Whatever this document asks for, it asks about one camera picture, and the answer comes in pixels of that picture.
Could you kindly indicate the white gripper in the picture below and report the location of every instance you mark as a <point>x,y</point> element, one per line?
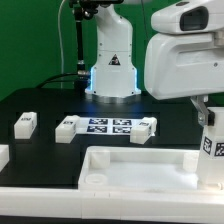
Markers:
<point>185,65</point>

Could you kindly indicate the white desk top tray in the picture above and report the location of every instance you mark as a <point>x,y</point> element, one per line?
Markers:
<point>133,169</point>

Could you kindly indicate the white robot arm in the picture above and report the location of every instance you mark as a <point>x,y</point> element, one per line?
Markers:
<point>113,77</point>

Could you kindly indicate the white fiducial marker sheet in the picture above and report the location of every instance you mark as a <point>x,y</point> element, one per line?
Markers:
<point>106,126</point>

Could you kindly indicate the white left fence block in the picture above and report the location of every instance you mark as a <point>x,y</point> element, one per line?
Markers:
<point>4,156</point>

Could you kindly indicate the white front fence bar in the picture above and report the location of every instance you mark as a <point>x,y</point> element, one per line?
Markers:
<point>200,207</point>

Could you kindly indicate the black camera pole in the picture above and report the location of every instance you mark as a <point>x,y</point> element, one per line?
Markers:
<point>83,75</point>

